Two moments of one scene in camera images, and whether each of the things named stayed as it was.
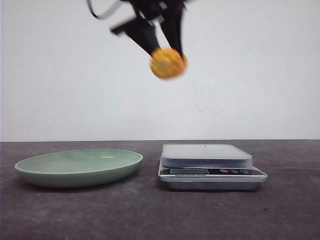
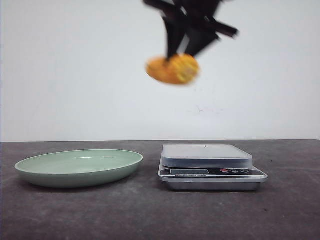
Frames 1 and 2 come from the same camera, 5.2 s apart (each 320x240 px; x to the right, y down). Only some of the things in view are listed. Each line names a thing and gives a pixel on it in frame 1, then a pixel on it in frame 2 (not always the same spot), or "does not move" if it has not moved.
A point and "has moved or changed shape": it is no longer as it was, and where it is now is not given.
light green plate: [77, 168] does not move
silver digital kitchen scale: [208, 167] does not move
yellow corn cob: [168, 64] has moved or changed shape
